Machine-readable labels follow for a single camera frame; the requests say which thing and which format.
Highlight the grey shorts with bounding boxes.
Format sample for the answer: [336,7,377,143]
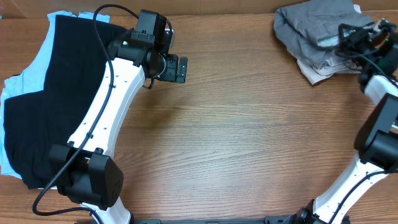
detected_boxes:
[274,0,374,68]

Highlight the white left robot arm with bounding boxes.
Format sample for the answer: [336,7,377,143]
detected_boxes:
[50,58,145,223]

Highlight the folded beige shorts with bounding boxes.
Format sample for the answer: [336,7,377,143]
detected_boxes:
[289,4,361,85]

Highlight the black garment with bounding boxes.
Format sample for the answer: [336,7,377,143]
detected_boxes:
[4,16,126,189]

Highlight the light blue shirt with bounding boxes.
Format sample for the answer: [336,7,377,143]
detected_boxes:
[1,11,110,179]

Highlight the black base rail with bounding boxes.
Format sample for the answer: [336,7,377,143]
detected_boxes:
[74,212,312,224]

